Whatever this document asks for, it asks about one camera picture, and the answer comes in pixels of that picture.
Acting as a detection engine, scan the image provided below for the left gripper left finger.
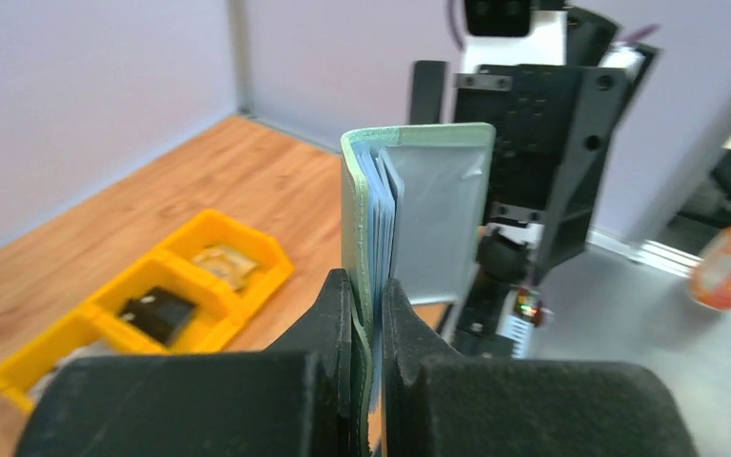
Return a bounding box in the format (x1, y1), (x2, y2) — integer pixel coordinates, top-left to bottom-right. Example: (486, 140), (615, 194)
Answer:
(14, 269), (363, 456)

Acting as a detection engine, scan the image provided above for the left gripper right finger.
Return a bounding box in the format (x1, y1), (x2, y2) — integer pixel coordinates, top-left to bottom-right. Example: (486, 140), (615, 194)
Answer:
(382, 280), (698, 456)

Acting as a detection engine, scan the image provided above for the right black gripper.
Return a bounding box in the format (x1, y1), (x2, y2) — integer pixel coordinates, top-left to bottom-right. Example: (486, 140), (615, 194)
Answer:
(407, 60), (627, 285)

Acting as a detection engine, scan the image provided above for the green card holder wallet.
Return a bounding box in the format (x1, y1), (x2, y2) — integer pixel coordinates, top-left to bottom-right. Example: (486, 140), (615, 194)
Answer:
(341, 122), (496, 456)

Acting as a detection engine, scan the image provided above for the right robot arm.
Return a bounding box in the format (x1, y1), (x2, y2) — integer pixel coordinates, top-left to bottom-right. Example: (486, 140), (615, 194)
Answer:
(408, 1), (659, 358)

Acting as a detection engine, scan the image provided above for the black cards stack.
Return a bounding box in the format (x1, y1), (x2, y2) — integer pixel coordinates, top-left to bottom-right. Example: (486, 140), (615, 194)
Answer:
(118, 287), (197, 347)

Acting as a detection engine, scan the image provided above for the right yellow plastic bin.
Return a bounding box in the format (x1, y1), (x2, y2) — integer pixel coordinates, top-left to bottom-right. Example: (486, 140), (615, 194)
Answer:
(155, 209), (294, 321)

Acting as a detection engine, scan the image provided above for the yellow plastic bin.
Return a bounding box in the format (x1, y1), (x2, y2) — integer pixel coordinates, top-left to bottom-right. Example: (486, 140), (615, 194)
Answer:
(155, 209), (294, 321)
(83, 250), (244, 354)
(0, 311), (129, 414)

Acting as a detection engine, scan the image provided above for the middle yellow plastic bin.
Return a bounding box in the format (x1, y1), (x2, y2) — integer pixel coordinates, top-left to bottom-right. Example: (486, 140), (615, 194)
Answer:
(83, 250), (244, 354)

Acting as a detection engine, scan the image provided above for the left yellow plastic bin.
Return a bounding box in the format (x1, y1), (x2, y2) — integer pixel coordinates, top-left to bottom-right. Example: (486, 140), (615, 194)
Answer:
(0, 311), (129, 414)

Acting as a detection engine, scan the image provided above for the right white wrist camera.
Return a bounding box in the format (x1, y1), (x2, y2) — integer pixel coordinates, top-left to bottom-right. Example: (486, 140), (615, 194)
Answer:
(449, 0), (568, 73)

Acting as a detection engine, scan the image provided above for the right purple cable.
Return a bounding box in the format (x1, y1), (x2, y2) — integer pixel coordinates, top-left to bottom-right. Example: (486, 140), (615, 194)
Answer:
(444, 0), (467, 51)

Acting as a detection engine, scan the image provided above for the aluminium frame post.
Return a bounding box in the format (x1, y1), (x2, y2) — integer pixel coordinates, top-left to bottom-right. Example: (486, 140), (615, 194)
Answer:
(630, 59), (731, 253)

